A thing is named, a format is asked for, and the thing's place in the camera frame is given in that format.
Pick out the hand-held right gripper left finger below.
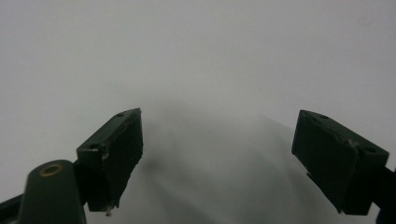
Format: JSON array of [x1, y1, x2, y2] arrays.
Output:
[[76, 107, 145, 217]]

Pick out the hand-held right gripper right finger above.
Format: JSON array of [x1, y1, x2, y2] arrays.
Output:
[[290, 109, 390, 217]]

